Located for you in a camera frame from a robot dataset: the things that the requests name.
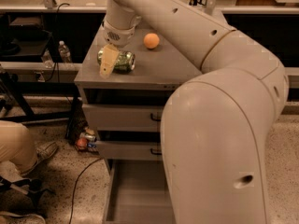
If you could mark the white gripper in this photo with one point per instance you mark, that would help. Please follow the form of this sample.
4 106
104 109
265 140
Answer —
119 36

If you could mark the crushed green soda can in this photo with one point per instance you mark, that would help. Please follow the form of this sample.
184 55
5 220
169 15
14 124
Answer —
125 62

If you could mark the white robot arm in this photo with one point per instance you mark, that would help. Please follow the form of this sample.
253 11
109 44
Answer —
214 126

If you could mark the grey metal drawer cabinet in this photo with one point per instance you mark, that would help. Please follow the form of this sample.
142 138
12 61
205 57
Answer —
157 74

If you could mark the grey top drawer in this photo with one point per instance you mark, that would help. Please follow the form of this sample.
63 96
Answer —
128 118

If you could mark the silver can on floor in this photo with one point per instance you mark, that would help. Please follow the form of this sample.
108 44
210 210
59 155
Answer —
89 137

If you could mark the grey middle drawer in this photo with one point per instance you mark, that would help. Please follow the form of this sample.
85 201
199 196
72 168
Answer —
133 151

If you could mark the grey open bottom drawer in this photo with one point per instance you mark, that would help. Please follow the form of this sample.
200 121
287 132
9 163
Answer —
138 194

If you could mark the orange ball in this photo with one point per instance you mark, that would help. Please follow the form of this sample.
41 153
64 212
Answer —
151 41

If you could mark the clear plastic water bottle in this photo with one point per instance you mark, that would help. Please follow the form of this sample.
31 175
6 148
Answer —
64 52

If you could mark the red apple on floor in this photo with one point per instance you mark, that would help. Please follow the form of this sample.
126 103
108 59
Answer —
82 143

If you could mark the grey sneaker shoe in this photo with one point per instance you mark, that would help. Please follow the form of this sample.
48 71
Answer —
42 153

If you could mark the person leg tan trousers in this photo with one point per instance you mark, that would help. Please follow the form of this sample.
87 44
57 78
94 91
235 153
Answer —
17 146

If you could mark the black office chair base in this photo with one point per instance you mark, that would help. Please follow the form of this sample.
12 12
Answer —
25 193

